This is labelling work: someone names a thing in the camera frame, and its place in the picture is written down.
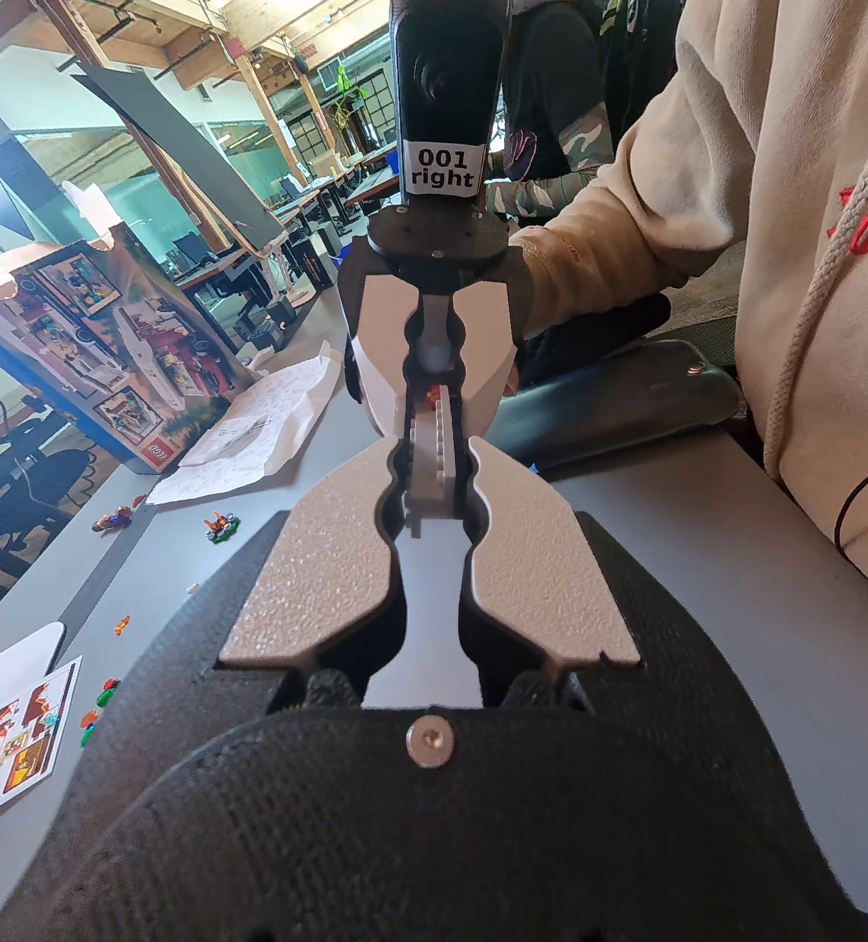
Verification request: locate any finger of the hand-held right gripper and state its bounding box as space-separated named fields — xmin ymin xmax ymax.
xmin=348 ymin=274 xmax=426 ymax=446
xmin=450 ymin=280 xmax=521 ymax=445

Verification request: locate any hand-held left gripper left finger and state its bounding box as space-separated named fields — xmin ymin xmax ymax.
xmin=217 ymin=434 xmax=410 ymax=681

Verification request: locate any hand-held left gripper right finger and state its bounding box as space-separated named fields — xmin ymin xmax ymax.
xmin=462 ymin=436 xmax=642 ymax=667

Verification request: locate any grey lego plate assembly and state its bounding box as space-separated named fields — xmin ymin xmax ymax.
xmin=403 ymin=383 xmax=466 ymax=540

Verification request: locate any person's right forearm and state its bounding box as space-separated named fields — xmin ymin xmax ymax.
xmin=511 ymin=29 xmax=766 ymax=336

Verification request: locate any pile of small lego pieces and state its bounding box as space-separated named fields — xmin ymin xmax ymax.
xmin=78 ymin=676 xmax=122 ymax=747

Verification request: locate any lego set cardboard box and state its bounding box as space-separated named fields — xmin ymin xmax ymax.
xmin=0 ymin=224 xmax=256 ymax=475

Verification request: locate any lego sticker sheet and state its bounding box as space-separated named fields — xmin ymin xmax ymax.
xmin=0 ymin=655 xmax=83 ymax=831

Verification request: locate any white printed paper bag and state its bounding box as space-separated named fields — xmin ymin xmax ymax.
xmin=145 ymin=340 xmax=344 ymax=507

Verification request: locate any chair armrest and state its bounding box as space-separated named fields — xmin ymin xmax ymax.
xmin=487 ymin=337 xmax=744 ymax=472

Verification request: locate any black leaning panel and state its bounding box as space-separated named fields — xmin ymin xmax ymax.
xmin=72 ymin=62 xmax=289 ymax=253

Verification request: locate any black office chair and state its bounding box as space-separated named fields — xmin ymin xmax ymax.
xmin=0 ymin=412 xmax=98 ymax=590

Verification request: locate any white wooden book stand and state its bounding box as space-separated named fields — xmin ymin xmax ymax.
xmin=0 ymin=620 xmax=67 ymax=707

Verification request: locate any person's beige hoodie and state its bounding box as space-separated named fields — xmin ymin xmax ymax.
xmin=728 ymin=0 xmax=868 ymax=634

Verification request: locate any beige hoodie drawstring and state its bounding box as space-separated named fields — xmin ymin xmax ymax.
xmin=763 ymin=94 xmax=868 ymax=483

